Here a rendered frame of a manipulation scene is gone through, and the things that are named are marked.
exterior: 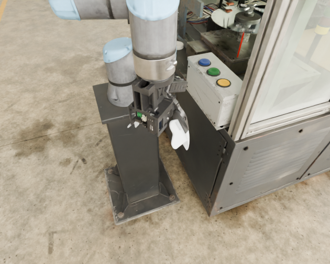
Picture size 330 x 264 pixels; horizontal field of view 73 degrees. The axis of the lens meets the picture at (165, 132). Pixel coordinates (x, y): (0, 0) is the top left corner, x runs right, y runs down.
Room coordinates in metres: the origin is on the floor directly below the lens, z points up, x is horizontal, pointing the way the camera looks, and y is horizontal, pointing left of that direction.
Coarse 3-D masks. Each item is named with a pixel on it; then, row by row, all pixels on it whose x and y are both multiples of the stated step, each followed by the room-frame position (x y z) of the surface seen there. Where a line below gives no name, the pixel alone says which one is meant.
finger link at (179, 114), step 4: (176, 108) 0.36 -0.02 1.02; (180, 108) 0.36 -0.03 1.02; (176, 112) 0.35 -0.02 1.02; (180, 112) 0.35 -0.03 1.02; (172, 116) 0.36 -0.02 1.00; (176, 116) 0.35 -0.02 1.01; (180, 116) 0.35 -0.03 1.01; (184, 116) 0.35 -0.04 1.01; (180, 120) 0.35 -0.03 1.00; (184, 120) 0.35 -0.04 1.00; (180, 124) 0.35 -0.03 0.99; (184, 124) 0.35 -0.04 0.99; (184, 128) 0.35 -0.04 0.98; (188, 128) 0.35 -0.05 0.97; (184, 132) 0.34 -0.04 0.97
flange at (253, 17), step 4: (240, 12) 1.12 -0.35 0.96; (244, 12) 1.08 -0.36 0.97; (252, 12) 1.08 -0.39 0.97; (236, 16) 1.07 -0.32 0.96; (240, 16) 1.07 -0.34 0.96; (244, 16) 1.06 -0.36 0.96; (248, 16) 1.06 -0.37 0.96; (252, 16) 1.06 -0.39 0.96; (256, 16) 1.07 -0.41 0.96; (260, 16) 1.07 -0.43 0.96; (240, 20) 1.04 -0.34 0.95; (244, 20) 1.03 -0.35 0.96; (248, 20) 1.02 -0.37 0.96; (252, 20) 1.02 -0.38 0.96; (256, 20) 1.03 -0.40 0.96
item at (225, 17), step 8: (224, 8) 1.20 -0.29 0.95; (232, 8) 1.20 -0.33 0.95; (240, 8) 1.20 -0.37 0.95; (216, 16) 1.10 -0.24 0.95; (224, 16) 1.10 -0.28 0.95; (232, 16) 1.10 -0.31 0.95; (224, 24) 1.00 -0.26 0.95; (232, 24) 1.00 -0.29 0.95; (240, 24) 1.00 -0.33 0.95; (248, 24) 1.00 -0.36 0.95; (256, 24) 1.00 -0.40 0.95; (248, 32) 0.92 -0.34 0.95; (256, 32) 0.92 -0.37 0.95
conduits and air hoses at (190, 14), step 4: (252, 0) 1.35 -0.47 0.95; (256, 0) 1.33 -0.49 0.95; (204, 4) 1.39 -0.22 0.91; (208, 4) 1.34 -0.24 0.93; (212, 4) 1.33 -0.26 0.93; (216, 4) 1.37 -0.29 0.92; (224, 4) 1.35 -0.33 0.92; (260, 4) 1.31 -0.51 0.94; (264, 4) 1.31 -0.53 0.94; (204, 8) 1.33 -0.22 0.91; (208, 8) 1.31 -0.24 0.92; (212, 8) 1.31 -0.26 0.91; (216, 8) 1.35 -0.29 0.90; (188, 12) 1.42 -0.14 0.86; (192, 12) 1.38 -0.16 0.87; (204, 12) 1.29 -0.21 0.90; (208, 12) 1.30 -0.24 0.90; (212, 12) 1.30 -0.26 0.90; (188, 16) 1.43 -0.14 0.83; (192, 16) 1.41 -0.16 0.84; (196, 16) 1.50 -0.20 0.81; (204, 16) 1.49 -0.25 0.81; (192, 20) 1.54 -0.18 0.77; (200, 20) 1.48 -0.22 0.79
